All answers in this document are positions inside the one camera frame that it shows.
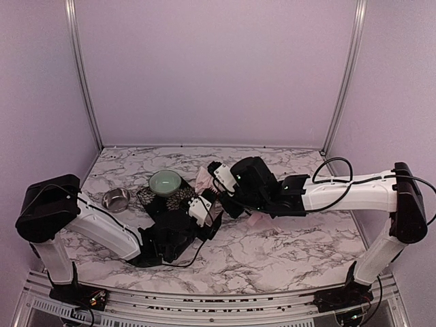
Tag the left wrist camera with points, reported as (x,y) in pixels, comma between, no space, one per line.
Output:
(200,205)

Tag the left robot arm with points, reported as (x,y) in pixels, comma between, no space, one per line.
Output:
(57,204)

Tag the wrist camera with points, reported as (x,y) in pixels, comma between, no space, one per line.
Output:
(222,178)
(200,205)

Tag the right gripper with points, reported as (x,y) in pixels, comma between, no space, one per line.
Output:
(229,206)

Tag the aluminium frame post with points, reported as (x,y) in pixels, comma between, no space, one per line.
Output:
(350,66)
(70,8)

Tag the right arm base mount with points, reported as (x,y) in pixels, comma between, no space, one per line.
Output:
(336,298)

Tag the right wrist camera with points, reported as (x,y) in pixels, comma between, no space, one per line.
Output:
(222,178)

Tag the pink and black umbrella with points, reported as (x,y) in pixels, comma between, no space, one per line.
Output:
(204,181)

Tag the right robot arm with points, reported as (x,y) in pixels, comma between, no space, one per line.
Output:
(249,184)

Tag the front aluminium rail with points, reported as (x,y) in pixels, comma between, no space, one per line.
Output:
(140,308)

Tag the left aluminium frame post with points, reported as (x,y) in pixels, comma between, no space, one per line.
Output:
(70,8)

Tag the black floral square plate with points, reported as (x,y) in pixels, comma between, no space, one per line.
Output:
(155,205)

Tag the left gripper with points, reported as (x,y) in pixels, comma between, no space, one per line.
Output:
(211,225)

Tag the right aluminium frame post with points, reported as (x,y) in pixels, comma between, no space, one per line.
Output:
(350,66)

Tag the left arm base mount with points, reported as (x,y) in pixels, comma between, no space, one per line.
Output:
(82,295)

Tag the small steel bowl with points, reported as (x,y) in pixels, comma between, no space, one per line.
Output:
(116,200)

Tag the green ceramic bowl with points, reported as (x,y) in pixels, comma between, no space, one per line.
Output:
(165,183)

